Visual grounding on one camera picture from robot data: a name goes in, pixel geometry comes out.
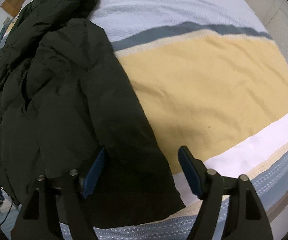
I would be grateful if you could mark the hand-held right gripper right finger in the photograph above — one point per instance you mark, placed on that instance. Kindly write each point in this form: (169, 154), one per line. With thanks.
(191, 173)

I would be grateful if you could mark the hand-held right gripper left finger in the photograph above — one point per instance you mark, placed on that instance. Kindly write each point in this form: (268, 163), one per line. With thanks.
(94, 176)

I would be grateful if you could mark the black puffer coat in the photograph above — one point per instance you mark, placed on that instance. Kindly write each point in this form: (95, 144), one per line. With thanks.
(66, 100)

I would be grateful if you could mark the striped bed blanket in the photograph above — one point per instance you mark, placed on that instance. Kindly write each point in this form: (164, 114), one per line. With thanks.
(209, 85)

